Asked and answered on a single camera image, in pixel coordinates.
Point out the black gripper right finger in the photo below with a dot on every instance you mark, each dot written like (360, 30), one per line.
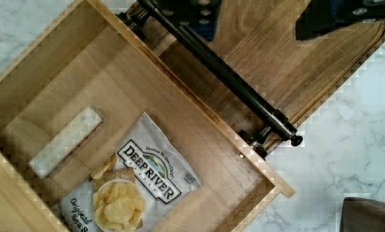
(321, 17)

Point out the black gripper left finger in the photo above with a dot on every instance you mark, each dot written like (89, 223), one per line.
(200, 15)

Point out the wooden drawer with black handle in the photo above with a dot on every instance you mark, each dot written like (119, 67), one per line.
(88, 58)

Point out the wooden drawer cabinet box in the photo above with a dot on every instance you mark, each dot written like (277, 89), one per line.
(21, 209)

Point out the wooden cutting board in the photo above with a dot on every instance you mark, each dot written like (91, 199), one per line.
(255, 74)

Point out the Deep River chips bag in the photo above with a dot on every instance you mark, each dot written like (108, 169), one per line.
(135, 189)

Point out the black lidded glass jar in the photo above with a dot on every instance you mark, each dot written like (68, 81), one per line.
(362, 215)

